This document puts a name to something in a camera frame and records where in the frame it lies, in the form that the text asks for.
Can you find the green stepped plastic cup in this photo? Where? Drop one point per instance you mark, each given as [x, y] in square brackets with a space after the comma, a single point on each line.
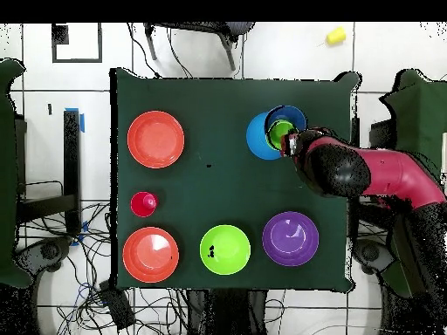
[277, 134]

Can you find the dark blue plastic bowl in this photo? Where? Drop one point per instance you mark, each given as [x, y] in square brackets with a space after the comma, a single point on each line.
[288, 113]

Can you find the yellow smooth plastic cup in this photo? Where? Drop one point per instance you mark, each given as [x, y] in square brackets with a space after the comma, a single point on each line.
[336, 36]

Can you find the light green plastic bowl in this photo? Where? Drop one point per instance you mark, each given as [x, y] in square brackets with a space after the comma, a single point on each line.
[230, 249]

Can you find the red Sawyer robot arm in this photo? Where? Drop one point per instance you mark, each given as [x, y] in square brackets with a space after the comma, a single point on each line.
[384, 174]

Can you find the dark green tablecloth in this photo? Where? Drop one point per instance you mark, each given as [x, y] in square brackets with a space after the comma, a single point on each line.
[209, 195]

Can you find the purple plastic bowl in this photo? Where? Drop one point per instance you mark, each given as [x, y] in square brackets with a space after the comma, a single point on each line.
[291, 239]

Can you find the black metal stand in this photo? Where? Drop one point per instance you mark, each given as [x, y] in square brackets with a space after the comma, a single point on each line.
[71, 157]
[382, 136]

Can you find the grey metal-legged chair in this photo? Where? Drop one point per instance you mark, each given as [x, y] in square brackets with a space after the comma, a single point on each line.
[237, 28]

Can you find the orange plastic bowl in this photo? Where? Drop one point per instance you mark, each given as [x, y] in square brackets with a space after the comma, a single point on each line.
[155, 139]
[150, 254]

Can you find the black chair base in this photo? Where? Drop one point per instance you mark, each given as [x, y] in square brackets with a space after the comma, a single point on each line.
[49, 251]
[370, 253]

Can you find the red plastic cup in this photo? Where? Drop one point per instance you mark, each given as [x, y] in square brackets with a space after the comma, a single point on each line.
[144, 204]

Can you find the white panel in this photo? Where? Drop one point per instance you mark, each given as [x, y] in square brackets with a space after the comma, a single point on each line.
[444, 146]

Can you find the blue tape strip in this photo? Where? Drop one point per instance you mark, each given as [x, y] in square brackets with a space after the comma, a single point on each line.
[82, 124]

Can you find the black power strip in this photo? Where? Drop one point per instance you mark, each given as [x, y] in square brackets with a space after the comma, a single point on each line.
[117, 307]

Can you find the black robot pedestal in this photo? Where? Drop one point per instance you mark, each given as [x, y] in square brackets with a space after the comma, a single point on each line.
[227, 314]

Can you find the black square frame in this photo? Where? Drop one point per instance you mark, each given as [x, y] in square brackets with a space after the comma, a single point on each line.
[60, 35]

